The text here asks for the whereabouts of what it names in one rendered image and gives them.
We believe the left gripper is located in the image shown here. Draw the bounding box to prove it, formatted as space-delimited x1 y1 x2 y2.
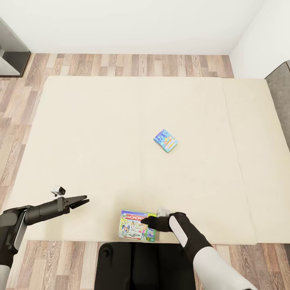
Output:
39 195 89 221

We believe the board game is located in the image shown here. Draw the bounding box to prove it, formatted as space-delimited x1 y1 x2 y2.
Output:
154 129 178 153
118 209 157 242

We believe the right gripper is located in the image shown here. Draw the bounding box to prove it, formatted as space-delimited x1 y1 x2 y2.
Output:
141 216 166 232

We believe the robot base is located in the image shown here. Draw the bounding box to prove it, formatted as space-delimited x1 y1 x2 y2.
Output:
94 242 196 290

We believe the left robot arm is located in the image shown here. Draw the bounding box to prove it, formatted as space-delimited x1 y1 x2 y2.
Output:
0 185 89 290

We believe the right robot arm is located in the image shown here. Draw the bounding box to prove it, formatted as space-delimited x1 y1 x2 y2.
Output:
141 207 257 290

